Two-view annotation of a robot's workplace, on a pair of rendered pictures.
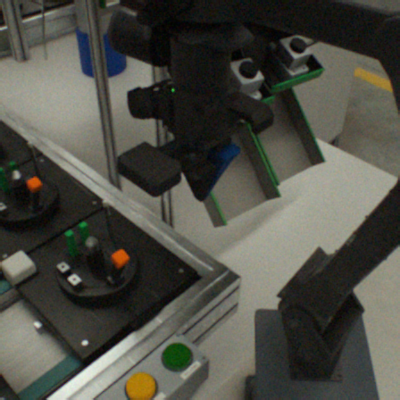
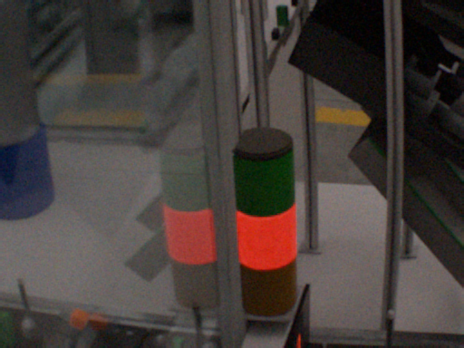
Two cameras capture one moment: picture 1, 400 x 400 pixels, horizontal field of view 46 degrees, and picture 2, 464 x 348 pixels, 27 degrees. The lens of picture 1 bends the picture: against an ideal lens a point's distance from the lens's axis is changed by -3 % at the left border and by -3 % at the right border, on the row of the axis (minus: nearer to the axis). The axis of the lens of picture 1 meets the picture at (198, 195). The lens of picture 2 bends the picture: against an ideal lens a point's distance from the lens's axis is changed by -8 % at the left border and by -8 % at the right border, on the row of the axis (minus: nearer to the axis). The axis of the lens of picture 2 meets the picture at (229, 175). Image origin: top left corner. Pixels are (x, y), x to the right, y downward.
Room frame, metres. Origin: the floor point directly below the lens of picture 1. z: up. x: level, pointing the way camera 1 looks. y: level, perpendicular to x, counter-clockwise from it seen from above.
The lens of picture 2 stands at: (-0.14, 0.77, 1.77)
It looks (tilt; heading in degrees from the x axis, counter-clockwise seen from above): 28 degrees down; 331
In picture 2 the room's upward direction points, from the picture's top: 4 degrees counter-clockwise
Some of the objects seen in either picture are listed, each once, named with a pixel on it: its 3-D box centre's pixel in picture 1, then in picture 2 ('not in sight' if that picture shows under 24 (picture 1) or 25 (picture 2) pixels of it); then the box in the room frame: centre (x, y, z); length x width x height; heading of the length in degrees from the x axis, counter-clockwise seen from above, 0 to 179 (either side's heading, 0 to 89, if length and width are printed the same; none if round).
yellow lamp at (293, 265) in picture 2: not in sight; (267, 278); (0.48, 0.39, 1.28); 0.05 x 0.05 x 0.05
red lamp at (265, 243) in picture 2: not in sight; (265, 228); (0.48, 0.39, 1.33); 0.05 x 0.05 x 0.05
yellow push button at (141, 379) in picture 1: (141, 387); not in sight; (0.32, 0.08, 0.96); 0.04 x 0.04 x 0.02
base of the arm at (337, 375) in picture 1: (318, 343); not in sight; (0.31, -0.15, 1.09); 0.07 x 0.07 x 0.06; 87
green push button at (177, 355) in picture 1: (177, 356); not in sight; (0.37, 0.03, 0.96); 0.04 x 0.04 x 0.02
